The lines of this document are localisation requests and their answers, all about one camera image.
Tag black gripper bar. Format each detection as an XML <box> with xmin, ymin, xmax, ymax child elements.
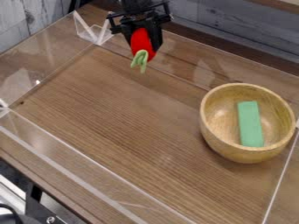
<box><xmin>106</xmin><ymin>2</ymin><xmax>172</xmax><ymax>52</ymax></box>

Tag red plush strawberry toy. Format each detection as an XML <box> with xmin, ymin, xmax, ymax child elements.
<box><xmin>130</xmin><ymin>28</ymin><xmax>156</xmax><ymax>74</ymax></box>

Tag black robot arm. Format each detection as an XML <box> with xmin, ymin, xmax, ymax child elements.
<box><xmin>106</xmin><ymin>0</ymin><xmax>172</xmax><ymax>51</ymax></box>

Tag green rectangular block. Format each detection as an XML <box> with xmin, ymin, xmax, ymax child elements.
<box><xmin>237</xmin><ymin>101</ymin><xmax>264</xmax><ymax>147</ymax></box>

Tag wooden bowl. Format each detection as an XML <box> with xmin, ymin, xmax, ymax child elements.
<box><xmin>200</xmin><ymin>83</ymin><xmax>294</xmax><ymax>164</ymax></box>

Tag clear acrylic corner bracket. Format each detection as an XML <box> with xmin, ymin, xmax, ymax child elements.
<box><xmin>71</xmin><ymin>11</ymin><xmax>113</xmax><ymax>46</ymax></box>

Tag clear acrylic tray wall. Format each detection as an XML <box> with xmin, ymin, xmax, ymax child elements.
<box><xmin>0</xmin><ymin>14</ymin><xmax>299</xmax><ymax>224</ymax></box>

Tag black metal table frame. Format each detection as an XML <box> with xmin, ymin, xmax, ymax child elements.
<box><xmin>23</xmin><ymin>184</ymin><xmax>66</xmax><ymax>224</ymax></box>

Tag black cable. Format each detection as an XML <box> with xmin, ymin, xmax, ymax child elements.
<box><xmin>0</xmin><ymin>203</ymin><xmax>22</xmax><ymax>224</ymax></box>

